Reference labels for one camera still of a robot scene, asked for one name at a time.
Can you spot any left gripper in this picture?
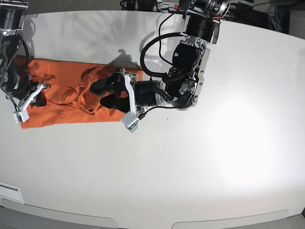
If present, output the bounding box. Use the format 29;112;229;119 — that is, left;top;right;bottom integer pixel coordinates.
90;73;167;113

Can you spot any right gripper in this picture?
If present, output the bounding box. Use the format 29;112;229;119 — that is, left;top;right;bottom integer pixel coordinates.
1;72;47;107

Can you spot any orange T-shirt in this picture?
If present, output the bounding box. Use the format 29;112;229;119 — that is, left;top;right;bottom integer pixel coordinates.
11;56;143;129

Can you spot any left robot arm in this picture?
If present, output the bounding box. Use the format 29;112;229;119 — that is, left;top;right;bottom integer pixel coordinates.
90;0;230;118

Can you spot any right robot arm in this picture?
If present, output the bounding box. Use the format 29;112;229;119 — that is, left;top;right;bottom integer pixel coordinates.
0;0;46;111

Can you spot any white label plate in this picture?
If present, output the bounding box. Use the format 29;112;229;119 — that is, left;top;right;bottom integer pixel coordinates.
0;182;24;204

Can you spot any white power strip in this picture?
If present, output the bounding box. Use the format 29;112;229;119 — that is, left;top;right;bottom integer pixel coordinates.
153;0;179;12

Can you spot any black equipment box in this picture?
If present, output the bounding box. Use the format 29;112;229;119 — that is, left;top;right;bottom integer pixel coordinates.
234;7;290;34

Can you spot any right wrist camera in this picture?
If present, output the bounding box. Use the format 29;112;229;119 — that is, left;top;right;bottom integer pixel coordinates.
13;110;29;124

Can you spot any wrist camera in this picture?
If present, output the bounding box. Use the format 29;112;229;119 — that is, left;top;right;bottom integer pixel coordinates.
120;112;140;133
13;110;29;124

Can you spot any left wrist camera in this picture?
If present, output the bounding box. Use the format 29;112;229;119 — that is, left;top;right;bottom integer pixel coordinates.
120;112;140;133

